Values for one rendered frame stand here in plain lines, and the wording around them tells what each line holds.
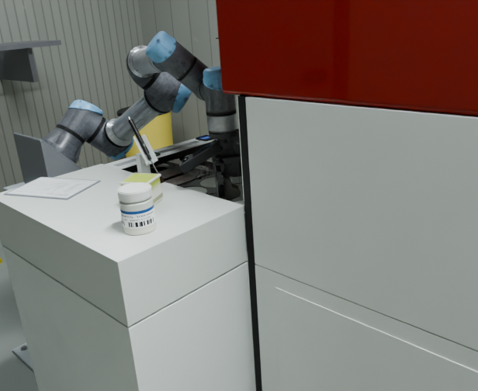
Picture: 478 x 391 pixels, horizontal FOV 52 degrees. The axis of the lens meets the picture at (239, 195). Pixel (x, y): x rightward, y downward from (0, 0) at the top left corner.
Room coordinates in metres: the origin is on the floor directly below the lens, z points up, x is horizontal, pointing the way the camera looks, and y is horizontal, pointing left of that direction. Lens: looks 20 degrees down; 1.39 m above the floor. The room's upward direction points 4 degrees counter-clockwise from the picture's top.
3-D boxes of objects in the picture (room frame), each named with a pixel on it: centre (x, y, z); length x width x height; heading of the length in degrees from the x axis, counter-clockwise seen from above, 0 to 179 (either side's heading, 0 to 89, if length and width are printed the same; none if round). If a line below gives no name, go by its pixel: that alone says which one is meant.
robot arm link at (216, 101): (1.22, 0.03, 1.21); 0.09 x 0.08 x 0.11; 17
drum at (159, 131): (4.05, 0.73, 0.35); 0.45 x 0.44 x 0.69; 136
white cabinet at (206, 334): (1.39, 0.12, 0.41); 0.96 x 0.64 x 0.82; 135
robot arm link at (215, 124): (1.22, 0.03, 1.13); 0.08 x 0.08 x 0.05
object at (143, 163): (1.28, 0.24, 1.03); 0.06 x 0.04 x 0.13; 45
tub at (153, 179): (1.12, 0.23, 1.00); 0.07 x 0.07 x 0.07; 72
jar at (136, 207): (0.97, 0.22, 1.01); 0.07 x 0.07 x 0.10
